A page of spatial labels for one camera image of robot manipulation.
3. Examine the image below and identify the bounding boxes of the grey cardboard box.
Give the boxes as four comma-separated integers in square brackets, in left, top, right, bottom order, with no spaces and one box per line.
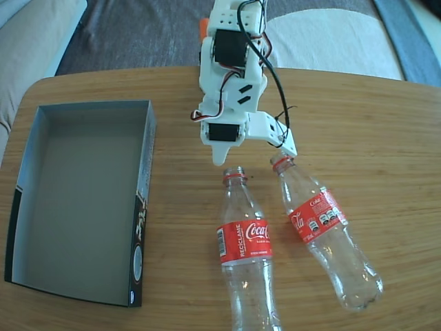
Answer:
[3,99,158,308]

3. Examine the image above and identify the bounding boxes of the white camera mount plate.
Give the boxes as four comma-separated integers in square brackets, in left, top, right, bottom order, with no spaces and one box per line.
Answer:
[247,110,298,156]

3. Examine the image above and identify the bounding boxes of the blue grey cushion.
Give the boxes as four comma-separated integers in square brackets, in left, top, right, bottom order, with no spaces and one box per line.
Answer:
[373,0,441,88]

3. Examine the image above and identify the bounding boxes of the beige sofa cushion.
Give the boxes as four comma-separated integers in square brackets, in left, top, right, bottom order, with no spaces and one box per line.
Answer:
[0,0,89,166]

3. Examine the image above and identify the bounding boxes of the black camera cable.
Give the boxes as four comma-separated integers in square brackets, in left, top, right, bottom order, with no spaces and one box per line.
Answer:
[236,0,296,144]

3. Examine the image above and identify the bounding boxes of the clear bottle with red label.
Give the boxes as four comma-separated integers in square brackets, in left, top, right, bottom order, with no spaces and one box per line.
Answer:
[216,165,282,331]
[269,151,384,313]

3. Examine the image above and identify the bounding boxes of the white cushion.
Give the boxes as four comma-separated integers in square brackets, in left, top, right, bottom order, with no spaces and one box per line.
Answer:
[265,8,404,81]

